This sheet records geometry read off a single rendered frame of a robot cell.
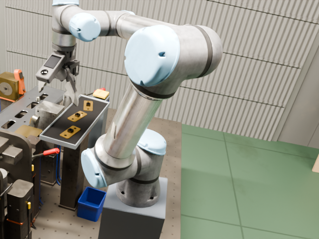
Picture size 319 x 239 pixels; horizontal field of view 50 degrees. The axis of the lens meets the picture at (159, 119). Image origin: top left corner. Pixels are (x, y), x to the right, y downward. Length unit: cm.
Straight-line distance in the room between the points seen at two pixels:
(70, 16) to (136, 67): 38
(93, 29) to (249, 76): 281
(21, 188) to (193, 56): 75
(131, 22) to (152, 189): 52
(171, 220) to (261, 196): 164
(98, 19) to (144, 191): 54
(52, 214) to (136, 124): 92
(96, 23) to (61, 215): 93
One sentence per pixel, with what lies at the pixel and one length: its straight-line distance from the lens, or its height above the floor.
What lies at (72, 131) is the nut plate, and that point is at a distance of 132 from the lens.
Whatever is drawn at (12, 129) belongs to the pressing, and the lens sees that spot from 163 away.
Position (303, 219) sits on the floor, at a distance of 322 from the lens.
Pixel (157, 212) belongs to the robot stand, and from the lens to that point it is 114.
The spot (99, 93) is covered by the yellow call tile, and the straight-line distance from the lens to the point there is 163.
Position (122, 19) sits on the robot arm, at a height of 163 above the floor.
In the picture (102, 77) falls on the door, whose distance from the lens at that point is 372.
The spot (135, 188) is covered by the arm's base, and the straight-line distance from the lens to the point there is 111.
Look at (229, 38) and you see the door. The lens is 351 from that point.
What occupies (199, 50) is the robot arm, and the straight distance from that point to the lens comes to 72.
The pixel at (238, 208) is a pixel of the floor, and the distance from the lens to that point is 300.
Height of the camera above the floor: 190
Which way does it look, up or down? 30 degrees down
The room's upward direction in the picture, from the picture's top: 13 degrees clockwise
